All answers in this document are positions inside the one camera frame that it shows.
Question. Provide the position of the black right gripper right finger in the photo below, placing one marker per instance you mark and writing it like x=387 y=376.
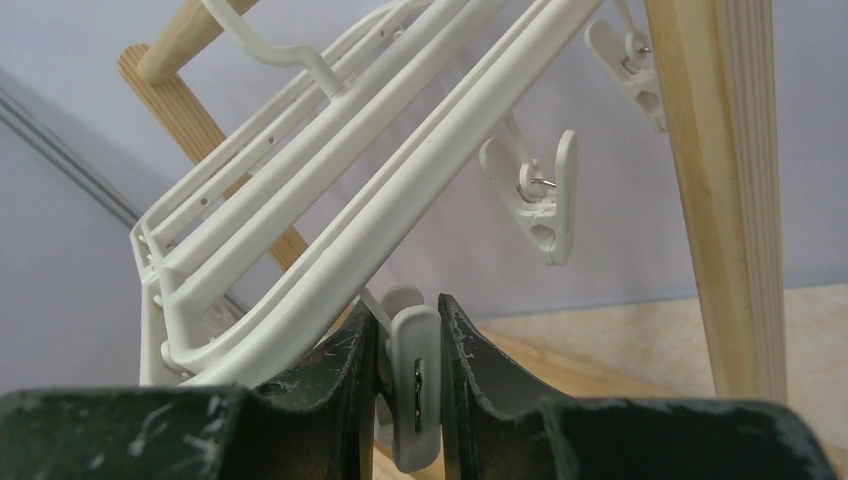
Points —
x=502 y=422

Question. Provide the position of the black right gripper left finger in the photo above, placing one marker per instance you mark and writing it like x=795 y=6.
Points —
x=312 y=421

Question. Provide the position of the white hanger clip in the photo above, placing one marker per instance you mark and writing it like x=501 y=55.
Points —
x=409 y=414
x=627 y=60
x=544 y=209

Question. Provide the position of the white clip drying hanger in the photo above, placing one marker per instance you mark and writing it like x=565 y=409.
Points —
x=205 y=233

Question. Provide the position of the wooden hanger stand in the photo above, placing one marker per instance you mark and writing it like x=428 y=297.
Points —
x=715 y=64

